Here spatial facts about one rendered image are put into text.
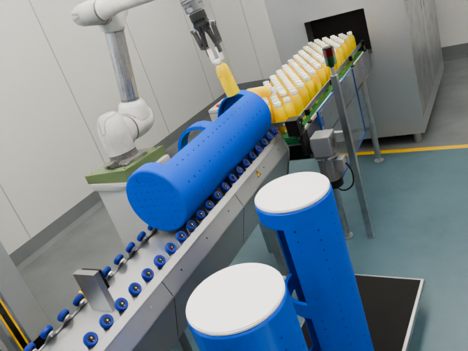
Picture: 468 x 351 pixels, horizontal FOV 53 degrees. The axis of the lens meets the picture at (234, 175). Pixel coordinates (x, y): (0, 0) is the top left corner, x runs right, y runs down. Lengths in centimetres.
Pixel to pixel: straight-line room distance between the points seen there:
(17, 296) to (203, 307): 216
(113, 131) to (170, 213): 81
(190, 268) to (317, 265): 48
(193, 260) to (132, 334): 39
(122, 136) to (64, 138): 258
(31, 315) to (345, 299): 218
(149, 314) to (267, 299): 55
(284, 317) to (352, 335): 75
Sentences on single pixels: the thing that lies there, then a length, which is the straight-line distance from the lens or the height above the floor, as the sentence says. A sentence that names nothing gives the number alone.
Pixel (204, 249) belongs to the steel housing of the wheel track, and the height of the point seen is 86.
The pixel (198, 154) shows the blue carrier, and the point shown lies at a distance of 193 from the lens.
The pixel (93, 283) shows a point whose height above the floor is 105.
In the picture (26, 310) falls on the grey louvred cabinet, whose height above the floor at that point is 30.
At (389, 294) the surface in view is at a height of 15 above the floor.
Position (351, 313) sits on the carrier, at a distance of 192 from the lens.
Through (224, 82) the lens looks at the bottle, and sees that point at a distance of 221.
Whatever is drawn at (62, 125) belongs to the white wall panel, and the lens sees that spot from 510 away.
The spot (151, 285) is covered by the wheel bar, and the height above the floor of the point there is 93.
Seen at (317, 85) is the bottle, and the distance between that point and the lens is 308.
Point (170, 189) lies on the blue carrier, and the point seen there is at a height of 115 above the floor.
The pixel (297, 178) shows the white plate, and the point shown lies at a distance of 179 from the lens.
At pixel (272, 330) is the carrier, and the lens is 124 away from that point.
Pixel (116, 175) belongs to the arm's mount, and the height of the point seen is 104.
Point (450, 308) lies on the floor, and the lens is 266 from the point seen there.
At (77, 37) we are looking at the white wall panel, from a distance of 544.
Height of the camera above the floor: 181
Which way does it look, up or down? 23 degrees down
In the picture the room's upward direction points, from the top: 19 degrees counter-clockwise
